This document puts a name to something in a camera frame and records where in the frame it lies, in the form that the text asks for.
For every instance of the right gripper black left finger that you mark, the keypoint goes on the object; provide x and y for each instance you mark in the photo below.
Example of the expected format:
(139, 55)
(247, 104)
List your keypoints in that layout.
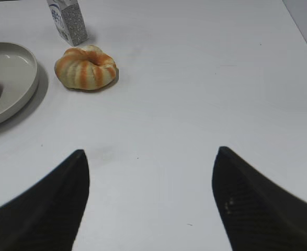
(47, 216)

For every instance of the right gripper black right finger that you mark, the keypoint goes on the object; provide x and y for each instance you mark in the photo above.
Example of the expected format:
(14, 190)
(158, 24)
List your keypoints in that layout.
(257, 214)

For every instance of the beige ceramic plate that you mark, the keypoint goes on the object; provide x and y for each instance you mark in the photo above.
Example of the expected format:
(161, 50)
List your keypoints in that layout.
(19, 76)

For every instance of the orange striped bread bun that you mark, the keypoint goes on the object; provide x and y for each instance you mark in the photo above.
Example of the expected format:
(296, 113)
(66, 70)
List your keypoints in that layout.
(85, 68)

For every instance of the small grey milk carton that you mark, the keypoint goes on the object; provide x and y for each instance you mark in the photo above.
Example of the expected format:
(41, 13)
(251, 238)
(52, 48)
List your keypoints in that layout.
(69, 21)

